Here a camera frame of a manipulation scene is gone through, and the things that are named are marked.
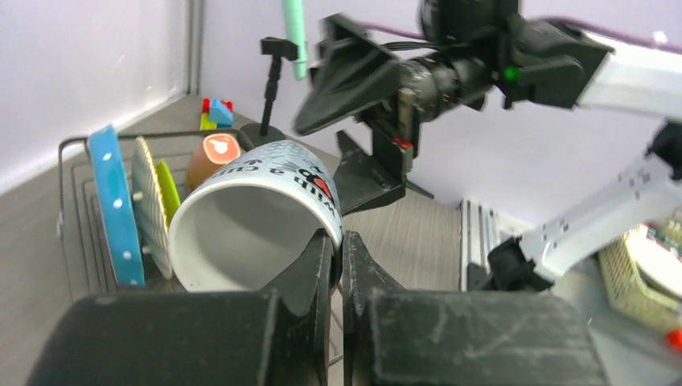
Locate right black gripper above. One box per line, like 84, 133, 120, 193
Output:
293, 1, 613, 216

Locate cream wicker basket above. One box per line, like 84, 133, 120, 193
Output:
598, 224, 681, 335

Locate wire dish rack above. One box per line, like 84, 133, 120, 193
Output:
55, 129, 257, 297

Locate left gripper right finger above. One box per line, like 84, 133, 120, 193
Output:
341, 232, 610, 385

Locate small grey cup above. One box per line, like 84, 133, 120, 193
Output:
168, 140, 343, 292

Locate blue polka dot plate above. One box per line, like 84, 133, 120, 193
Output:
87, 125, 146, 288

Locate woven bamboo tray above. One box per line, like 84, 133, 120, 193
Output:
131, 136, 174, 279

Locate colourful toy blocks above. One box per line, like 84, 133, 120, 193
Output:
199, 98, 234, 130

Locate lime green saucer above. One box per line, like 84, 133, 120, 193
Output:
155, 159, 181, 225

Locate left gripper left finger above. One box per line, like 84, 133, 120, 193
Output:
27, 229, 334, 385

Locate pink mug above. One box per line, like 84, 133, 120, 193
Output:
186, 133, 241, 192

